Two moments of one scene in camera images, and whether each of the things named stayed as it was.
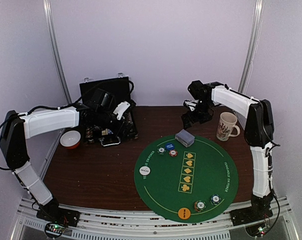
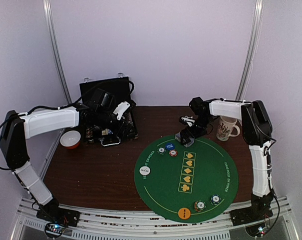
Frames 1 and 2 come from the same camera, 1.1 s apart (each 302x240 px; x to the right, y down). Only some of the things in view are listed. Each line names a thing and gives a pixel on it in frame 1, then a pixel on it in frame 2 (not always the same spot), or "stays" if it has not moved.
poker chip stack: (215, 199) stays
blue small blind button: (170, 146) stays
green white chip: (161, 150) stays
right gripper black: (193, 116) to (191, 132)
